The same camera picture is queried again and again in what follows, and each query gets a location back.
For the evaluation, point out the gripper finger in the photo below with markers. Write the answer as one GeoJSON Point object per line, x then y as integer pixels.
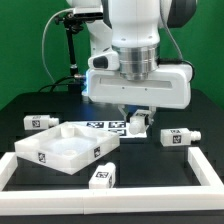
{"type": "Point", "coordinates": [151, 113]}
{"type": "Point", "coordinates": [123, 110]}

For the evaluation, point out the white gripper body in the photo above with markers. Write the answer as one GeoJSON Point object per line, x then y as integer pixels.
{"type": "Point", "coordinates": [166, 87]}

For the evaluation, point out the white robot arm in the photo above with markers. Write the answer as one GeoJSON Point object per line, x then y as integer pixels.
{"type": "Point", "coordinates": [125, 67]}

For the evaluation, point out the white marker sheet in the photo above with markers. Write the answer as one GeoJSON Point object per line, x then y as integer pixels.
{"type": "Point", "coordinates": [119, 127]}

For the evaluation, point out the white U-shaped fence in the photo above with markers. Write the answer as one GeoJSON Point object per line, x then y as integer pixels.
{"type": "Point", "coordinates": [208, 195]}

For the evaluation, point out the black camera stand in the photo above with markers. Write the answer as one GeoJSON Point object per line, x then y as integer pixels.
{"type": "Point", "coordinates": [73, 25]}

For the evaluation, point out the silver mounted camera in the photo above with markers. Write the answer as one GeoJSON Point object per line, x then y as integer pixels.
{"type": "Point", "coordinates": [89, 12]}

